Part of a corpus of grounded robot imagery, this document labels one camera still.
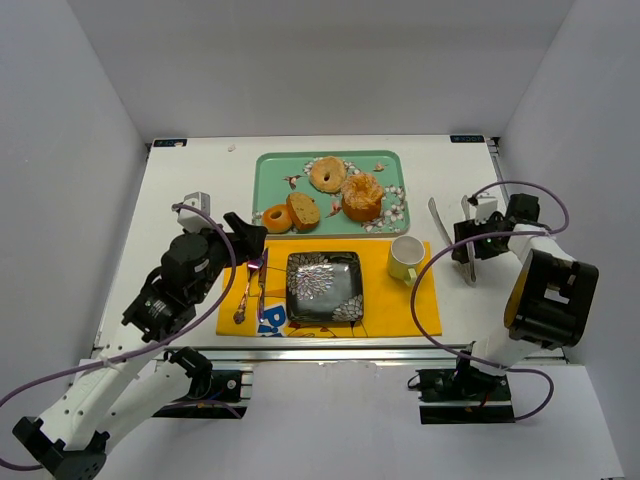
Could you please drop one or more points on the blue corner label left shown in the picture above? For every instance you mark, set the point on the blue corner label left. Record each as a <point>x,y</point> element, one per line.
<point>169,143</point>

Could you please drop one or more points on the black floral square plate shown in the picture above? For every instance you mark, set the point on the black floral square plate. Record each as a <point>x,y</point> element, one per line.
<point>324,286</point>

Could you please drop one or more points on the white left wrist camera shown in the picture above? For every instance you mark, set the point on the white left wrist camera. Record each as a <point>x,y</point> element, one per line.
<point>191,211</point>

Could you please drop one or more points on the light green mug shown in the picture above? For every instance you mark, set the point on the light green mug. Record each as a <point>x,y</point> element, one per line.
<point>406,254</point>

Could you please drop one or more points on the small orange donut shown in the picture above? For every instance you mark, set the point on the small orange donut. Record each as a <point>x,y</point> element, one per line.
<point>277,219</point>

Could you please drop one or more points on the blue corner label right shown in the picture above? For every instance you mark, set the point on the blue corner label right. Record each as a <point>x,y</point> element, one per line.
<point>467,139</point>

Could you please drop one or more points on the aluminium table front rail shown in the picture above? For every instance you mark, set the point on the aluminium table front rail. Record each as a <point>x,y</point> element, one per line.
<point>403,355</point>

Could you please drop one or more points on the blue corner label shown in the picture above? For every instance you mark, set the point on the blue corner label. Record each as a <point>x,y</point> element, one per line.
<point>169,143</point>
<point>467,139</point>

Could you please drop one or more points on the iridescent purple knife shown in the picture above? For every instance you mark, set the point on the iridescent purple knife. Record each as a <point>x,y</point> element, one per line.
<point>262,274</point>

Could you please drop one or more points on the tall sugared bundt cake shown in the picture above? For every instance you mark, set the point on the tall sugared bundt cake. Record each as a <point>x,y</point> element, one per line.
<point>362,197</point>

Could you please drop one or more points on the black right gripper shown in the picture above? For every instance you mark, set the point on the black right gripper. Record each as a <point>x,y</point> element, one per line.
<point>465,240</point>

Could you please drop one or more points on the green floral serving tray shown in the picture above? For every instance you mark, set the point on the green floral serving tray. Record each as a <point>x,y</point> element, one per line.
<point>279,174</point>

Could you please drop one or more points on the metal kitchen tongs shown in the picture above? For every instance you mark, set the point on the metal kitchen tongs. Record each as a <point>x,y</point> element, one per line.
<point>442,225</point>

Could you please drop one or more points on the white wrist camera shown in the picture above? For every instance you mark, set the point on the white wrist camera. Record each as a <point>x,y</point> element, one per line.
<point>483,207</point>
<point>191,211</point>

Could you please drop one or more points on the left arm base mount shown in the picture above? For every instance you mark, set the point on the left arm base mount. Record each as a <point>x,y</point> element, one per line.
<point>214,393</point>

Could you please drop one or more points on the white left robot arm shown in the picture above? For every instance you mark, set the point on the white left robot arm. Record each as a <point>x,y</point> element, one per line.
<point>73,437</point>

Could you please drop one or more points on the glazed bagel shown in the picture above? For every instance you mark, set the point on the glazed bagel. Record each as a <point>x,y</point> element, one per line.
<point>328,174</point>

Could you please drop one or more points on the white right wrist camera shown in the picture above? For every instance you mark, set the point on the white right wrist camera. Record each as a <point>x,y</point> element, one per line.
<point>483,207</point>

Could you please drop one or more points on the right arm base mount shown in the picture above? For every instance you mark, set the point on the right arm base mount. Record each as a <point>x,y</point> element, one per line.
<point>442,401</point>

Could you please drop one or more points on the iridescent purple fork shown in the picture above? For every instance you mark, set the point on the iridescent purple fork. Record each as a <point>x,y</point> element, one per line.
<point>252,268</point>

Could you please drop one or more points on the sliced bread piece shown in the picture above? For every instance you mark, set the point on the sliced bread piece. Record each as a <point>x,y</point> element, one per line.
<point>303,211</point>

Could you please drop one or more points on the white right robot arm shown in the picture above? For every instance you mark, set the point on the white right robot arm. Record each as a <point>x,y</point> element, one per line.
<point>549,304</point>

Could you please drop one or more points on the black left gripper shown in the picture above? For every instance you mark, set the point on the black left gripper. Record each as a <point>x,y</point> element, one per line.
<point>240,239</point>

